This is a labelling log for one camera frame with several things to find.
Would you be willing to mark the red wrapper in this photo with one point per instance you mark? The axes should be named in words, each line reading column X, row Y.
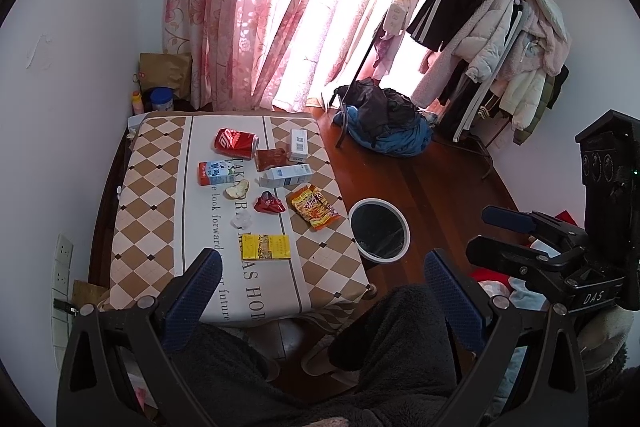
column 269, row 203

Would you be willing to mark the crushed red cola can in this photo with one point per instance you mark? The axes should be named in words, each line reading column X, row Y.
column 235, row 143

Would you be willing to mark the white wall socket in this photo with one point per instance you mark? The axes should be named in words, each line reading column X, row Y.
column 63, row 253

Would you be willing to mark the blue clothes pile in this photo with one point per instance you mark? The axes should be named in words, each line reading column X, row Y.
column 381, row 119

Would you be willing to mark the blue white milk carton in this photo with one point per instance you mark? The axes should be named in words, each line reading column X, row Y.
column 286, row 175

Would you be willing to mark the blue lid white jar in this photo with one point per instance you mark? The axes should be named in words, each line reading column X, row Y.
column 162, row 99

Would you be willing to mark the white tissue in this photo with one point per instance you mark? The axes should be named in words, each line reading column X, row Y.
column 242, row 220

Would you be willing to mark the white round trash bin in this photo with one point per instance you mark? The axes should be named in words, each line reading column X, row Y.
column 381, row 231

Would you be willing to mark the orange cap bottle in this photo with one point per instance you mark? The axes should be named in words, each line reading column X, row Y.
column 136, row 103

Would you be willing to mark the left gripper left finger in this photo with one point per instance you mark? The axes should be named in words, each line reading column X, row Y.
column 186, row 297

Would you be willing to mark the brown snack wrapper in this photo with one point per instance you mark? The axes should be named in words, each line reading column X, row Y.
column 271, row 158

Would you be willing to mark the black fleece trousers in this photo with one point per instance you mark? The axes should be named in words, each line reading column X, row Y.
column 399, row 349

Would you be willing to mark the hanging coats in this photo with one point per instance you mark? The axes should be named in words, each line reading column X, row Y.
column 495, row 56

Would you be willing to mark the apple core piece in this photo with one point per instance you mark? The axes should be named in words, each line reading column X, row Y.
column 238, row 191

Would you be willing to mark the orange snack bag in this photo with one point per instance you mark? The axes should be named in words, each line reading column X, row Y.
column 311, row 205

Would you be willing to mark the checkered brown tablecloth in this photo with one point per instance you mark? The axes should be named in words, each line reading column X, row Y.
column 165, row 218

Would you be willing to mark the yellow packet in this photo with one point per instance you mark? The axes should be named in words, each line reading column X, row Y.
column 264, row 247

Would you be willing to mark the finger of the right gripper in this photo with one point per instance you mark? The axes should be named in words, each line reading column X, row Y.
column 503, row 257
column 511, row 220

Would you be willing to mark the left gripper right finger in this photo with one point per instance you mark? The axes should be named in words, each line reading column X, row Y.
column 452, row 292

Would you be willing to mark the brown paper bag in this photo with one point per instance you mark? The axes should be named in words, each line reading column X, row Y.
column 165, row 70

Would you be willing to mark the white barcode carton box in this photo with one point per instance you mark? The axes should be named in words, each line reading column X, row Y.
column 299, row 145

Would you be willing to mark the red blanket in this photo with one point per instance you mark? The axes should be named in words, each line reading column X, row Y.
column 486, row 276

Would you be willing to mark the black clothes rack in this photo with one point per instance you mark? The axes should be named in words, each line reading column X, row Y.
column 370, row 51

